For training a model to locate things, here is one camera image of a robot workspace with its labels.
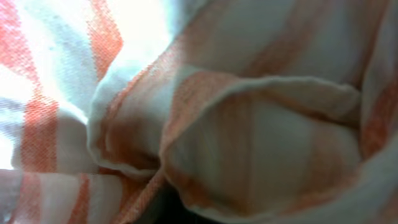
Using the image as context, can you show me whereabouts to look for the red white striped shirt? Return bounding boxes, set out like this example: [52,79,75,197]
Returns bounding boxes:
[1,1,397,223]

